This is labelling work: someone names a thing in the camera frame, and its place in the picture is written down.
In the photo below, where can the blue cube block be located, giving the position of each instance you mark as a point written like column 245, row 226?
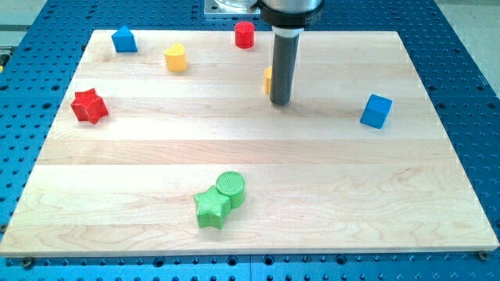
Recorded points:
column 376, row 111

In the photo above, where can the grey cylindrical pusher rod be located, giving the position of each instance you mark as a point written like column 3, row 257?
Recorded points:
column 285, row 46

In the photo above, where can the red cylinder block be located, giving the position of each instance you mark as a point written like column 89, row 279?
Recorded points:
column 244, row 34

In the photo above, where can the red star block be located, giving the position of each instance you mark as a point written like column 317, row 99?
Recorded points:
column 89, row 106

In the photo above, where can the yellow heart block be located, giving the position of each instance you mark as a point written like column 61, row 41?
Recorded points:
column 176, row 59

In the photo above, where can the blue pentagon block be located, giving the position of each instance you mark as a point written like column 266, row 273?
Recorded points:
column 124, row 41

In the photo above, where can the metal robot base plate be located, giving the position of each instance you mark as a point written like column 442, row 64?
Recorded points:
column 230, row 7

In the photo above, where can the green cylinder block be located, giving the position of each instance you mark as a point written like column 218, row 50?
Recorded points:
column 232, row 184

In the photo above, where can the yellow hexagon block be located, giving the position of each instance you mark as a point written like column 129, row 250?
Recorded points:
column 267, row 79

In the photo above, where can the light wooden board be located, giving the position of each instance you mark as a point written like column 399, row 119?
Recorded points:
column 316, row 179

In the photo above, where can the green star block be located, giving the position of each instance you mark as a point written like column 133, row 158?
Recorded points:
column 212, row 208

